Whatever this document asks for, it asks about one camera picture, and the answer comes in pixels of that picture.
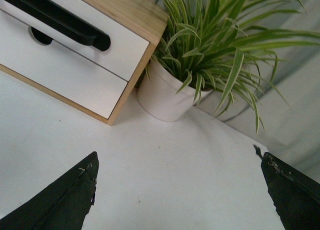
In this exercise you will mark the wooden drawer cabinet frame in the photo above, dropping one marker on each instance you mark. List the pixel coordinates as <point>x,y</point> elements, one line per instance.
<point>142,17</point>

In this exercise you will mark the green spider plant right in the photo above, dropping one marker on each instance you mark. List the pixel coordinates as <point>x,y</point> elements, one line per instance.
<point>219,45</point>

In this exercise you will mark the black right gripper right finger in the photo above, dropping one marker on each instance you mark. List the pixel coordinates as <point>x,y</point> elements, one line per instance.
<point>296,197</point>

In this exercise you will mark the white pot right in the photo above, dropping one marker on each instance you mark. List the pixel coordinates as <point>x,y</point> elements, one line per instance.
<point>160,94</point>

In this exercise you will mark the black drawer handle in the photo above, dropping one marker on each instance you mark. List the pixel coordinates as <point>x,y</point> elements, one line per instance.
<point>64,22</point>

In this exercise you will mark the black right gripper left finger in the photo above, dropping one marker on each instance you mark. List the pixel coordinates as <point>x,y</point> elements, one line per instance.
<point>63,204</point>

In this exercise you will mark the white drawer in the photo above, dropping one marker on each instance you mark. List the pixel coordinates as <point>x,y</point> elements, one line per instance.
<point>58,68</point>
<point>126,49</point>

